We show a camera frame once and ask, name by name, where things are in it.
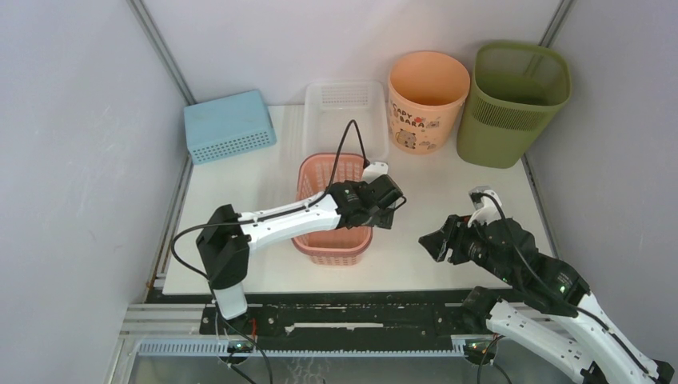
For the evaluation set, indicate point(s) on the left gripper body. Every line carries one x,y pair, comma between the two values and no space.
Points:
379,218

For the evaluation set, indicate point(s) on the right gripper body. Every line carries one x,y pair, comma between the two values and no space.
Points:
468,244

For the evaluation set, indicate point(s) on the pink plastic basket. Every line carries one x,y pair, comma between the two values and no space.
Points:
342,247

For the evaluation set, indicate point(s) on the blue plastic basket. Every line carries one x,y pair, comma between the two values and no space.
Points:
228,126

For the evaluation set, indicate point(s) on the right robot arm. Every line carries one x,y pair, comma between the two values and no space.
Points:
594,351

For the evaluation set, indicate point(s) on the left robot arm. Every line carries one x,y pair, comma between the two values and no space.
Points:
227,241

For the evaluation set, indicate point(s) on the clear white plastic tray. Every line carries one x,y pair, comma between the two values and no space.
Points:
328,108

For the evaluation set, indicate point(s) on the orange capybara bucket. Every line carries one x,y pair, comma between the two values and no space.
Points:
426,92

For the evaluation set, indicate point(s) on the green mesh waste bin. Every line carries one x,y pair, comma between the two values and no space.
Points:
516,90

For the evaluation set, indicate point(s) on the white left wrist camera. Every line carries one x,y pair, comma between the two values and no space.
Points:
373,171

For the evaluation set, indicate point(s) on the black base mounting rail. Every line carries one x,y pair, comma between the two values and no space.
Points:
407,321

